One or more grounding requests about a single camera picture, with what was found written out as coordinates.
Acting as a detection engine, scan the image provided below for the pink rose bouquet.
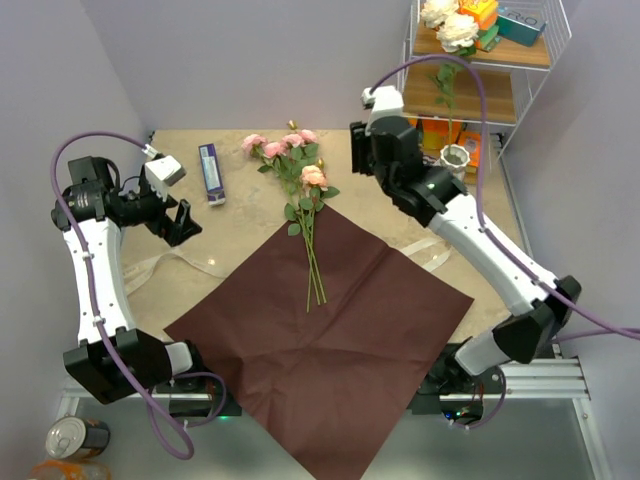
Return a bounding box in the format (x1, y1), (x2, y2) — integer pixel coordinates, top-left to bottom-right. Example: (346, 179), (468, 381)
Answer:
(241, 120), (340, 310)

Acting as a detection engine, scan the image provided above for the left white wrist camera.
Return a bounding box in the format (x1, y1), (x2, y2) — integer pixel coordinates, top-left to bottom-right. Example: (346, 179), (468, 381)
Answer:
(144, 155), (186, 201)

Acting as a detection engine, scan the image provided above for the white wire shelf rack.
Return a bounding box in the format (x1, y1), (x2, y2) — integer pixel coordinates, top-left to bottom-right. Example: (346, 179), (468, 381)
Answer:
(395, 1), (571, 182)

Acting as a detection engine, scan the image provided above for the orange box top shelf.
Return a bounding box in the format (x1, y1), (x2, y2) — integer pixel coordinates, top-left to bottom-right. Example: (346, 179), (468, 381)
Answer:
(458, 0), (499, 30)

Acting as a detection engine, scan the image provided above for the orange box bottom shelf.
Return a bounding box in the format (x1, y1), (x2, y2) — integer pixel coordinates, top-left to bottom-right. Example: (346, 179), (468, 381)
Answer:
(408, 118), (465, 150)

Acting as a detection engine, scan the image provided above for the small orange packet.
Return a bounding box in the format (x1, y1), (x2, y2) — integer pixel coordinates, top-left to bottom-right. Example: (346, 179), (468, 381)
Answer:
(457, 131), (482, 168)

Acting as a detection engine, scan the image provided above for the silver top tin can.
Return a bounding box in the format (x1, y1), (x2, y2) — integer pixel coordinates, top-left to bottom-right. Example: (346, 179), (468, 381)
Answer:
(45, 416), (111, 460)

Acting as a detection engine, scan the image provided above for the white rose stem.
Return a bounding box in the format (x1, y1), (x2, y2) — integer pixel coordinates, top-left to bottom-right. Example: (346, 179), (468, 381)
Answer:
(420, 0), (479, 147)

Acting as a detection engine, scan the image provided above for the teal box top shelf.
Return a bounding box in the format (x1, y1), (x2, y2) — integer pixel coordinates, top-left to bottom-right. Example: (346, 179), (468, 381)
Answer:
(496, 6), (547, 47)

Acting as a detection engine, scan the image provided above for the white ribbed vase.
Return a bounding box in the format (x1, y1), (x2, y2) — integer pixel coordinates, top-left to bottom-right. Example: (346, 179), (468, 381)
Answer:
(438, 144), (471, 181)

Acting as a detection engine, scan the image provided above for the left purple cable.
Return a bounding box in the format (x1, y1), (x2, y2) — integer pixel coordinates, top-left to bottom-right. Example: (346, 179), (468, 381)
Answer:
(50, 130), (228, 461)

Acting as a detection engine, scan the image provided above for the orange box shelf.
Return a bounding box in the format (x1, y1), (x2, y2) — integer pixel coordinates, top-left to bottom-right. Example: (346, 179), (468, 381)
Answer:
(458, 0), (499, 30)
(408, 118), (465, 150)

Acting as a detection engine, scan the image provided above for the green sponge stack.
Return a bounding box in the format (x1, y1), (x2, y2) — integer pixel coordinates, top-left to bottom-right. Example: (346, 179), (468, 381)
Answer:
(475, 20), (499, 52)

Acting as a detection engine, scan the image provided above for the aluminium rail frame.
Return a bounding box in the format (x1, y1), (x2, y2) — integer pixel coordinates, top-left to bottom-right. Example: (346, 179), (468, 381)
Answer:
(58, 358), (613, 479)

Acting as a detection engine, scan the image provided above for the beige printed ribbon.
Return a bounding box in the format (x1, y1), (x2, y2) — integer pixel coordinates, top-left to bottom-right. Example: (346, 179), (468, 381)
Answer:
(124, 236), (453, 296)

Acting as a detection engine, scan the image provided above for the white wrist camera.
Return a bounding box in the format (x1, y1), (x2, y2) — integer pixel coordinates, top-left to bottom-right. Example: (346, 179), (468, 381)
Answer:
(144, 155), (186, 201)
(361, 86), (404, 136)

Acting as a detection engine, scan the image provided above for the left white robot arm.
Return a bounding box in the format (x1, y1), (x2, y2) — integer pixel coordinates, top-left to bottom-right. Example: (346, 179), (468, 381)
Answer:
(51, 154), (207, 404)

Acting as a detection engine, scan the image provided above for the orange plastic bottle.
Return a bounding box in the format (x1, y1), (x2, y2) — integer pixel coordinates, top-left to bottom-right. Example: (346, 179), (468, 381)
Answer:
(27, 460), (112, 480)

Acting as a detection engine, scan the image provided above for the purple toothpaste box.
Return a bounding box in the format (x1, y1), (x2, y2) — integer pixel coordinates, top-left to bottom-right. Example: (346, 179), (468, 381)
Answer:
(198, 143), (226, 206)

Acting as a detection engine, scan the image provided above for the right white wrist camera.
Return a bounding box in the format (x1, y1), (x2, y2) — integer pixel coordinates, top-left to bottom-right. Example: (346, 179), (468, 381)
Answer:
(361, 86), (404, 136)

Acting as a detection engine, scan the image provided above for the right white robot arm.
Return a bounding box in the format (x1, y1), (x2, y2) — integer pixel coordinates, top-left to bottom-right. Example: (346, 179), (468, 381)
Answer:
(349, 116), (581, 393)

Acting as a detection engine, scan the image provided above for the red wrapping paper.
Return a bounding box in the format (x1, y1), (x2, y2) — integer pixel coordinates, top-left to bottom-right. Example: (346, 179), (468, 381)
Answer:
(167, 208), (472, 479)

